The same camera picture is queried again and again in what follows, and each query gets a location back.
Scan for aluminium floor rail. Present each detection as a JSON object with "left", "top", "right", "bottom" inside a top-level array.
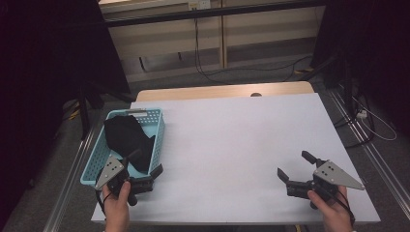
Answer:
[
  {"left": 43, "top": 127, "right": 98, "bottom": 232},
  {"left": 327, "top": 88, "right": 410, "bottom": 212}
]

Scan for white wall outlet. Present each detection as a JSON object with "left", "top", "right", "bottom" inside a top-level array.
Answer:
[{"left": 188, "top": 0, "right": 212, "bottom": 11}]

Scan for black floor cable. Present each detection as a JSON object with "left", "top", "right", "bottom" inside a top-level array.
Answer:
[{"left": 206, "top": 54, "right": 314, "bottom": 83}]

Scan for thin white cable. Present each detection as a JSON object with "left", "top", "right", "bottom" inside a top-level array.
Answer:
[{"left": 351, "top": 96, "right": 398, "bottom": 142}]

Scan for white table cover board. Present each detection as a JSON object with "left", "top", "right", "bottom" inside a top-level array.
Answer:
[{"left": 91, "top": 92, "right": 381, "bottom": 225}]

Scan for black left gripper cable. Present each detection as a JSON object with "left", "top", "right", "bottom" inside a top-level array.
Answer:
[{"left": 95, "top": 188, "right": 112, "bottom": 217}]

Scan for yellow cable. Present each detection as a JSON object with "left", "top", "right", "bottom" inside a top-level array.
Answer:
[{"left": 67, "top": 101, "right": 81, "bottom": 121}]

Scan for beige wooden cabinet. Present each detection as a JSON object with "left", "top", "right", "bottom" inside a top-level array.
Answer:
[{"left": 98, "top": 0, "right": 327, "bottom": 84}]

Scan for black short pants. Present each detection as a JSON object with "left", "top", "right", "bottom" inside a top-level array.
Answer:
[{"left": 103, "top": 114, "right": 157, "bottom": 174}]

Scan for person's left hand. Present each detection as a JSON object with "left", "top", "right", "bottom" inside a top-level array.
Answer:
[{"left": 102, "top": 181, "right": 132, "bottom": 232}]

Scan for black curtain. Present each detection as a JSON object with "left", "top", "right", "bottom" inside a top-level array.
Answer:
[
  {"left": 310, "top": 0, "right": 410, "bottom": 138},
  {"left": 0, "top": 0, "right": 132, "bottom": 211}
]

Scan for light blue plastic basket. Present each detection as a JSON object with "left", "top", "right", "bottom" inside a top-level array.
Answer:
[{"left": 79, "top": 107, "right": 166, "bottom": 189}]

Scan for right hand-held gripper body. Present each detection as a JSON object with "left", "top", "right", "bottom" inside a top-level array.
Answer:
[{"left": 285, "top": 159, "right": 366, "bottom": 211}]

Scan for bundle of black cables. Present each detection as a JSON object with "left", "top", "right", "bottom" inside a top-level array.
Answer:
[{"left": 333, "top": 86, "right": 378, "bottom": 149}]

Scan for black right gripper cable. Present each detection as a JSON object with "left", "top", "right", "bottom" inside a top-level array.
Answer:
[{"left": 322, "top": 186, "right": 356, "bottom": 226}]

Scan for black hanging cable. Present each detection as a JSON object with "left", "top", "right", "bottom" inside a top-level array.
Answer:
[{"left": 192, "top": 17, "right": 233, "bottom": 86}]

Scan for light wooden table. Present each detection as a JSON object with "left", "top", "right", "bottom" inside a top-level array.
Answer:
[{"left": 134, "top": 80, "right": 315, "bottom": 103}]

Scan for black horizontal bar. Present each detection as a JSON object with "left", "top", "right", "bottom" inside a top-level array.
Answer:
[{"left": 103, "top": 0, "right": 327, "bottom": 28}]

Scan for person's right hand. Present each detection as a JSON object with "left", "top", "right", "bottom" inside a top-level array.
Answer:
[{"left": 307, "top": 186, "right": 356, "bottom": 232}]

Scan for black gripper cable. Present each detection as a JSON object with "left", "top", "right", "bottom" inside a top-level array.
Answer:
[
  {"left": 322, "top": 186, "right": 356, "bottom": 226},
  {"left": 95, "top": 188, "right": 112, "bottom": 217}
]

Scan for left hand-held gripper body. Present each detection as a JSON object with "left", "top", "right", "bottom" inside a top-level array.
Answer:
[{"left": 95, "top": 155, "right": 156, "bottom": 208}]

